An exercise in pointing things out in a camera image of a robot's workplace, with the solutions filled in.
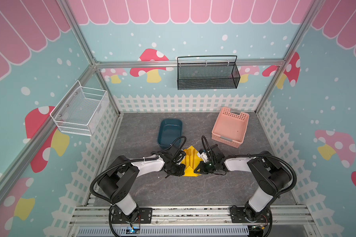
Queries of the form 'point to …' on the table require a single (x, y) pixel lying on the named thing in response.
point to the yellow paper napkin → (191, 160)
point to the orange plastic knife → (193, 158)
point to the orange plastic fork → (189, 154)
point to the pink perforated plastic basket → (230, 127)
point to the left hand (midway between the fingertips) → (183, 176)
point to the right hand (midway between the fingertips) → (194, 171)
